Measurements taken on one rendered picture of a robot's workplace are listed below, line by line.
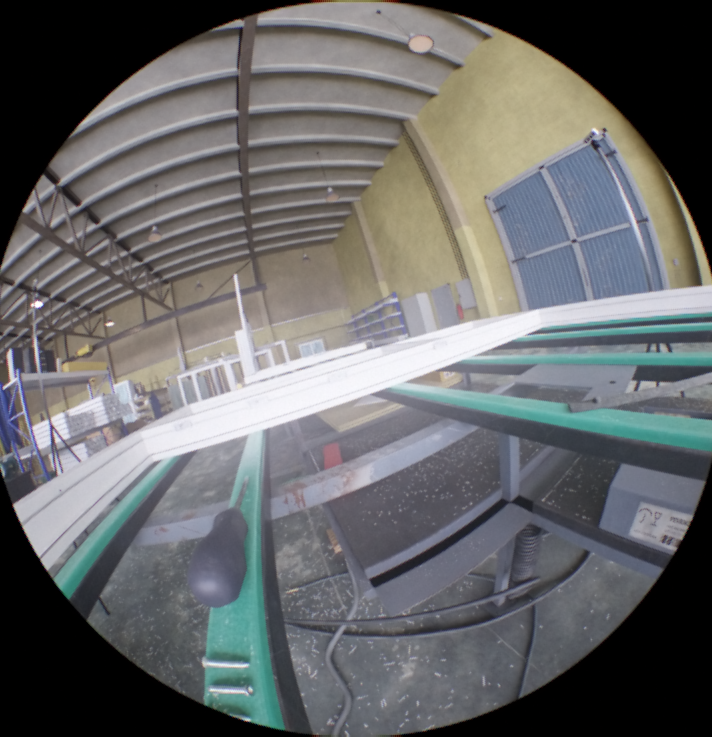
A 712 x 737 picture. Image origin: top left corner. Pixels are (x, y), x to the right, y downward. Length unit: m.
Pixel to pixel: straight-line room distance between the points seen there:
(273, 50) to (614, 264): 8.89
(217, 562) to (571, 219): 6.61
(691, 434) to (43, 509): 0.66
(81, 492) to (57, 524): 0.08
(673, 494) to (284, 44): 8.22
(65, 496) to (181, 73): 8.07
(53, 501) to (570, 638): 1.24
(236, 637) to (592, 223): 6.47
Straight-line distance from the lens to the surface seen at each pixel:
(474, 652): 1.03
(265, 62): 8.14
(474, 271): 7.73
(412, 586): 0.51
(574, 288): 6.51
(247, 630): 0.17
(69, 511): 0.45
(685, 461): 0.28
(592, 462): 0.71
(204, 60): 7.98
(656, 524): 0.51
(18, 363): 4.76
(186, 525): 0.40
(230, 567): 0.16
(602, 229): 6.31
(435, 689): 1.00
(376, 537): 0.58
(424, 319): 9.77
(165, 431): 0.63
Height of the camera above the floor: 0.99
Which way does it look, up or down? 6 degrees down
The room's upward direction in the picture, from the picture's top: 15 degrees counter-clockwise
